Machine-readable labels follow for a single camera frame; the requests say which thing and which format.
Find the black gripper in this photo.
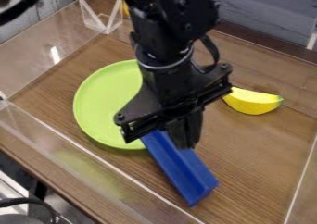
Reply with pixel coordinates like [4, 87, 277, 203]
[114, 56, 233, 149]

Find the blue T-shaped block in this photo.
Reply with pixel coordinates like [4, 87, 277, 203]
[142, 131, 220, 206]

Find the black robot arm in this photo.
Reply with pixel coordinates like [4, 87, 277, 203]
[0, 0, 233, 149]

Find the green round plate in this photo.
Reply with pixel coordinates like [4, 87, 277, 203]
[74, 59, 145, 150]

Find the yellow banana toy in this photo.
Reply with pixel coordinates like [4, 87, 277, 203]
[224, 87, 284, 115]

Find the yellow labelled tin can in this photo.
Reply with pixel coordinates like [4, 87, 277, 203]
[122, 0, 130, 19]

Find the clear acrylic front wall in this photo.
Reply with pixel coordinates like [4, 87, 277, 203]
[0, 98, 204, 224]

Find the clear acrylic triangle bracket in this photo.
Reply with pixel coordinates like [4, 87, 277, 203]
[79, 0, 123, 35]

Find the black metal table frame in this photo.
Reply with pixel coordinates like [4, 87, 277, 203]
[26, 180, 75, 224]

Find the black cable lower left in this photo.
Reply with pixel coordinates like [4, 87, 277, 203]
[0, 197, 63, 224]

